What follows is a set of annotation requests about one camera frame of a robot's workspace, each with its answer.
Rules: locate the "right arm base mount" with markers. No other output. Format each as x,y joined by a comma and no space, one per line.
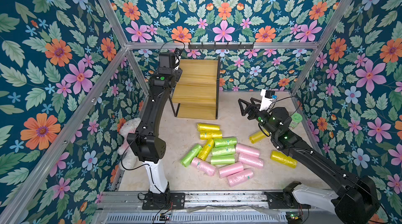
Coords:
285,199

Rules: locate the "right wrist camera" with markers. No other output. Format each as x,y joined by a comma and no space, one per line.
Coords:
268,98

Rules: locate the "pink roll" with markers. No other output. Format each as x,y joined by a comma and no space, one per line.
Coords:
250,160
204,166
230,169
240,177
253,152

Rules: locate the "yellow roll top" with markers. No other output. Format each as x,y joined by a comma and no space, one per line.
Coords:
207,127

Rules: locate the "green roll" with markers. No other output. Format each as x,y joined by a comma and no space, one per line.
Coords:
223,150
223,160
220,142

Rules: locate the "pink roll upper right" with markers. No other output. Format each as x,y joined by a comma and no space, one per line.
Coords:
253,152

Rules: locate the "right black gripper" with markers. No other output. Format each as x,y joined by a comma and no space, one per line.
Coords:
254,107

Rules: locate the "yellow roll far right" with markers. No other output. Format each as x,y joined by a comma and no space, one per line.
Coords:
283,159

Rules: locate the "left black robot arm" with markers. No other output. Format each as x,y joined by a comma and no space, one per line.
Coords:
145,142

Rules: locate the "yellow roll diagonal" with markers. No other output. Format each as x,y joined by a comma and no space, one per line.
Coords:
206,149
257,137

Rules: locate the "yellow roll right diagonal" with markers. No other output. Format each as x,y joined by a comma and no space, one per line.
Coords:
257,137

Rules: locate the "aluminium front rail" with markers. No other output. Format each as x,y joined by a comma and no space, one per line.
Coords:
226,197

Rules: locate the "pink roll middle right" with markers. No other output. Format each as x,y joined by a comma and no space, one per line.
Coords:
250,160

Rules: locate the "wooden three-tier shelf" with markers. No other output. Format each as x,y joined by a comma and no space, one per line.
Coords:
197,92

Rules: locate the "pink roll centre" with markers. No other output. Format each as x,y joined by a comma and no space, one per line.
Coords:
230,169

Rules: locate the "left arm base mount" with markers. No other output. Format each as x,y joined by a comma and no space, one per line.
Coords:
153,201

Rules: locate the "yellow roll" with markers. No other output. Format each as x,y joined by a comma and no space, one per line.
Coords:
207,127
214,134
283,159

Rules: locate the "black wall hook rail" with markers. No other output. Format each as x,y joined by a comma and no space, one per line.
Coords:
220,46

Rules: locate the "pink roll bottom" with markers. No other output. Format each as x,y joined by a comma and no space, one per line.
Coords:
240,177

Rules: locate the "yellow roll diagonal middle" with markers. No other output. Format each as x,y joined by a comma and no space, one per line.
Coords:
206,149

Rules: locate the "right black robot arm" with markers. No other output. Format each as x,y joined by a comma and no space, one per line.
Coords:
352,199

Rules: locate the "green roll left diagonal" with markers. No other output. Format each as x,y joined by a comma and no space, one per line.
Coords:
188,158

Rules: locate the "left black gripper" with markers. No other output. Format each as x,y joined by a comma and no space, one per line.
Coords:
177,73

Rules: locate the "pink roll left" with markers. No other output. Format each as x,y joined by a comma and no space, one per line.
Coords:
204,166

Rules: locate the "green lidded jar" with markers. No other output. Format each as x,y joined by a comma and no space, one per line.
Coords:
296,120

